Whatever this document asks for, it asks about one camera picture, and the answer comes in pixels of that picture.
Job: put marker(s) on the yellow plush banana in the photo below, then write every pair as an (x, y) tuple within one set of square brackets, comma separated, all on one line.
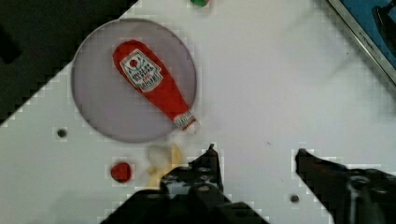
[(162, 161)]

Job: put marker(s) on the round lilac plate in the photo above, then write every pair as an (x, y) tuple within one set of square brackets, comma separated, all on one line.
[(107, 101)]

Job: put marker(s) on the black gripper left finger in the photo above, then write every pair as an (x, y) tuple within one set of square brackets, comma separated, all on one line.
[(191, 194)]

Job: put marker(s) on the red plush ketchup bottle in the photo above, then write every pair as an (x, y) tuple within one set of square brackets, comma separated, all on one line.
[(144, 70)]

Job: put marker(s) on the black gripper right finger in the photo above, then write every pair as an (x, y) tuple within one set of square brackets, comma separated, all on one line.
[(351, 196)]

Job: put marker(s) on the red plush strawberry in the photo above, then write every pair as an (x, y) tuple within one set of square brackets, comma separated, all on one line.
[(121, 172)]

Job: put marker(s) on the silver toaster oven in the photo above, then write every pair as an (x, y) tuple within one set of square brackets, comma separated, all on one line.
[(372, 25)]

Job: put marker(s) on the red green plush apple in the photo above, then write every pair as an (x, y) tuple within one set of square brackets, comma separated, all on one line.
[(200, 3)]

